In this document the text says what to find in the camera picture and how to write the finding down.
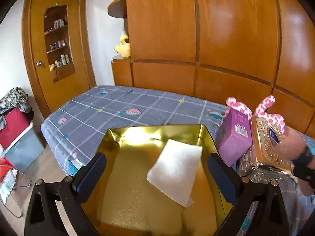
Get pink white plush toy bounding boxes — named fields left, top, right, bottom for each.
left=223, top=95, right=285, bottom=134

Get purple cardboard box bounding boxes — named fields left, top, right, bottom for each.
left=215, top=109, right=253, bottom=166

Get grey checked bed sheet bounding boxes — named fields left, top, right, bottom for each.
left=40, top=85, right=315, bottom=236

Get person's right hand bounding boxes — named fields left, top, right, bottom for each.
left=274, top=126, right=306, bottom=161

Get white towel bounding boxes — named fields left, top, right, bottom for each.
left=146, top=139, right=202, bottom=208

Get camouflage cloth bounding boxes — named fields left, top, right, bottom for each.
left=0, top=87, right=32, bottom=114

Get ornate gold tissue box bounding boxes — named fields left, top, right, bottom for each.
left=236, top=117, right=292, bottom=184

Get yellow plush toy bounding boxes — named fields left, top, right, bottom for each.
left=114, top=34, right=131, bottom=58

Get wooden shelf door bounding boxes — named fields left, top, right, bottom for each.
left=22, top=0, right=96, bottom=118

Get wooden wardrobe panels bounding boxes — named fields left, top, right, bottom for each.
left=108, top=0, right=314, bottom=137

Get grey storage box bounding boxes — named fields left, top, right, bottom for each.
left=1, top=122, right=45, bottom=171

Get gold metal tray box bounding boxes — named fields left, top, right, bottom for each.
left=82, top=125, right=232, bottom=235

